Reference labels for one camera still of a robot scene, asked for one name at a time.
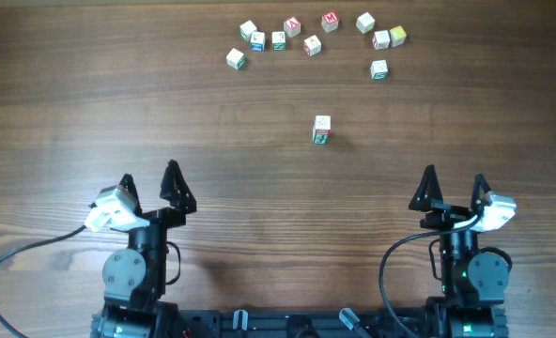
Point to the green V letter block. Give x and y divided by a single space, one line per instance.
379 69

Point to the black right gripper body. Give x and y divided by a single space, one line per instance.
446 216

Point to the green Z letter block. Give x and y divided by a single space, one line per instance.
235 59

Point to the plant picture wooden block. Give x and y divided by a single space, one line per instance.
312 45

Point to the plain white wooden block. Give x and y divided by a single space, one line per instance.
247 29

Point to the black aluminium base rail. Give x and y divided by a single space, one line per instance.
346 323

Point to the leaf picture red block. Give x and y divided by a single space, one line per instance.
381 39

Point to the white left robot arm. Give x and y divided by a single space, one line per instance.
135 281

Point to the red A letter block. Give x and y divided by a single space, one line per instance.
292 26

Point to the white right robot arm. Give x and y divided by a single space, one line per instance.
473 279

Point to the red U letter block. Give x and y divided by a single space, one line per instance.
322 125

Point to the tree picture green block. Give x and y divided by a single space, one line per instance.
321 137

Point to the blue letter block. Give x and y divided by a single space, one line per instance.
257 41

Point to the yellow green ring block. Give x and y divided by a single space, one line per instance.
365 23

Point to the red M letter block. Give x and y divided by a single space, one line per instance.
329 21

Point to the green N letter block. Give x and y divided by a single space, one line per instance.
278 39

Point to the yellow top wooden block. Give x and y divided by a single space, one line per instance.
397 35

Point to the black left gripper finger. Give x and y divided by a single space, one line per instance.
128 184
175 190

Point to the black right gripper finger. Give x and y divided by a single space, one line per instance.
428 196
480 187

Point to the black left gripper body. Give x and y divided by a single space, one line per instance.
164 219

